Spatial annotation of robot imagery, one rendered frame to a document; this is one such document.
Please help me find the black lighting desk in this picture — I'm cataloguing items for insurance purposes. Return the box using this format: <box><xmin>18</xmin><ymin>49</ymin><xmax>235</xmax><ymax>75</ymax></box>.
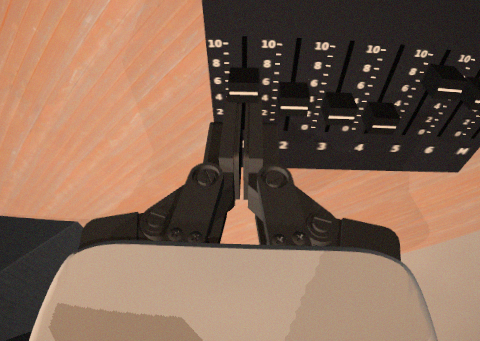
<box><xmin>202</xmin><ymin>0</ymin><xmax>480</xmax><ymax>173</ymax></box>

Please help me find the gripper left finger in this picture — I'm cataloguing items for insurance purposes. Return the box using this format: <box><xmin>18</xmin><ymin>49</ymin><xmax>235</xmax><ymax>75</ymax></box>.
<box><xmin>79</xmin><ymin>95</ymin><xmax>243</xmax><ymax>249</ymax></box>

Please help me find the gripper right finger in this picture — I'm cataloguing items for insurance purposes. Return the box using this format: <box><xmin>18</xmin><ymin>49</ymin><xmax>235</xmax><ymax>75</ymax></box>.
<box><xmin>243</xmin><ymin>96</ymin><xmax>401</xmax><ymax>261</ymax></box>

